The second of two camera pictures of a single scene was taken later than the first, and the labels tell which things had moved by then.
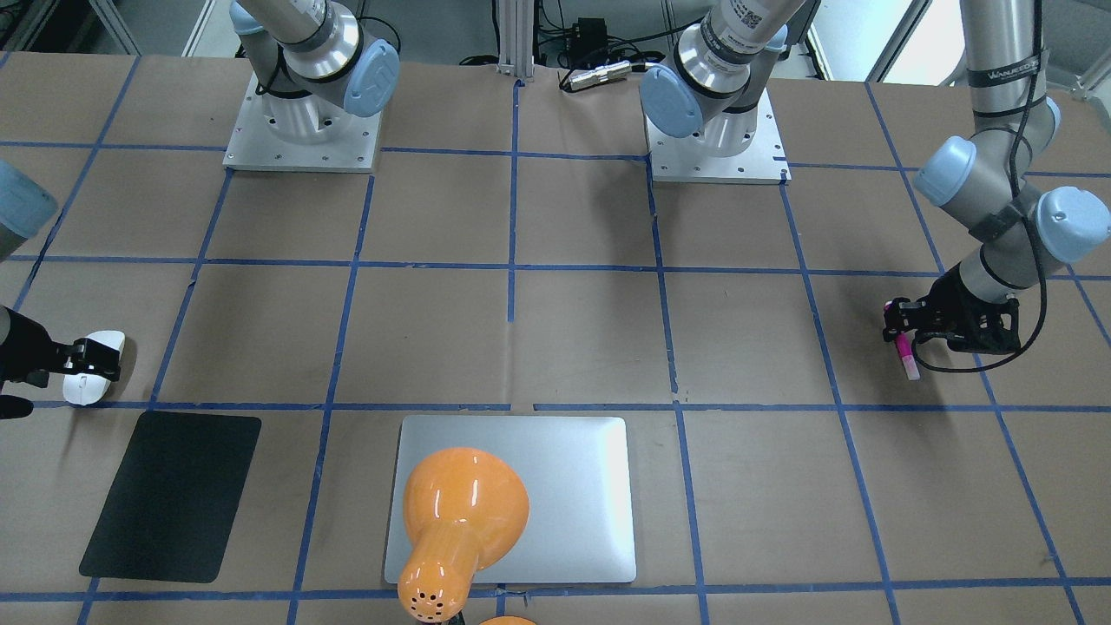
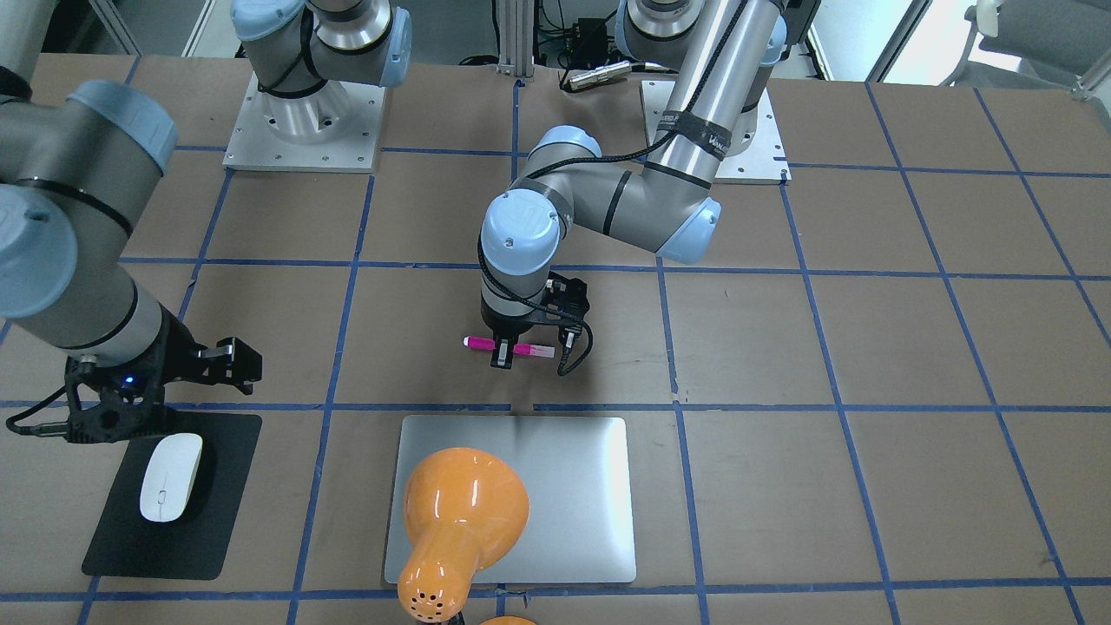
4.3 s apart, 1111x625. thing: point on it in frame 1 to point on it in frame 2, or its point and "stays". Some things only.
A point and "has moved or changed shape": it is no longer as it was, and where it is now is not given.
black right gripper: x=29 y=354 to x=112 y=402
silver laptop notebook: x=577 y=472 stays
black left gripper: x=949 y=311 to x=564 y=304
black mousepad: x=172 y=506 stays
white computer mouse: x=86 y=388 has moved or changed shape
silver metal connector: x=601 y=73 stays
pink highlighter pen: x=906 y=353 to x=489 y=344
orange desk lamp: x=463 y=510 stays
